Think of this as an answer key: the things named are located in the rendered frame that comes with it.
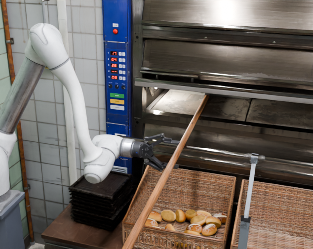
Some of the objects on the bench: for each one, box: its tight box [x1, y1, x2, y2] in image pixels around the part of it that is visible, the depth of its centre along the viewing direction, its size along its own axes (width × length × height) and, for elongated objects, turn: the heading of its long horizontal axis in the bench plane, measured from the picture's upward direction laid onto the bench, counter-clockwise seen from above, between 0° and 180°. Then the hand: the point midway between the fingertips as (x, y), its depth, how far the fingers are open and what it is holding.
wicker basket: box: [122, 165, 237, 249], centre depth 235 cm, size 49×56×28 cm
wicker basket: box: [230, 179, 313, 249], centre depth 219 cm, size 49×56×28 cm
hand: (175, 154), depth 192 cm, fingers open, 12 cm apart
